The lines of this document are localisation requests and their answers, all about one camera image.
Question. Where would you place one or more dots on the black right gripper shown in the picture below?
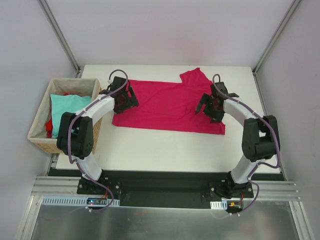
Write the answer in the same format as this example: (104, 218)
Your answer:
(207, 105)

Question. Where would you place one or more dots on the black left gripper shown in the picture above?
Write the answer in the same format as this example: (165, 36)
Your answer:
(130, 100)

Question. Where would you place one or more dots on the pink t shirt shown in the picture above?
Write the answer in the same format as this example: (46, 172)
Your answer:
(170, 106)

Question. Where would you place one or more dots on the wicker basket with cloth liner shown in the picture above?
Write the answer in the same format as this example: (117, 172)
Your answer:
(58, 86)

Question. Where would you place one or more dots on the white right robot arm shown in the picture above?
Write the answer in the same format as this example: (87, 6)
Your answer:
(260, 137)

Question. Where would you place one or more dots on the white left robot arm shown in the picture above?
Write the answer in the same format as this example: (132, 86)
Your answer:
(76, 131)

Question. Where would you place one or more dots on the teal t shirt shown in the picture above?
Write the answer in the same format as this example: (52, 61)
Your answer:
(80, 102)

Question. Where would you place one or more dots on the red t shirt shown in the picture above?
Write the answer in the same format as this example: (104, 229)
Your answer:
(48, 126)

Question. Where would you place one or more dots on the right white cable duct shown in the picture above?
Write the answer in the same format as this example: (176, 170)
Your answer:
(219, 205)

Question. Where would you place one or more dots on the white cable duct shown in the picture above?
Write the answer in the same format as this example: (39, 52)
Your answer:
(219, 205)
(77, 201)

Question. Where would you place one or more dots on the left white cable duct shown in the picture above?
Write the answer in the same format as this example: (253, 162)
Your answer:
(77, 201)

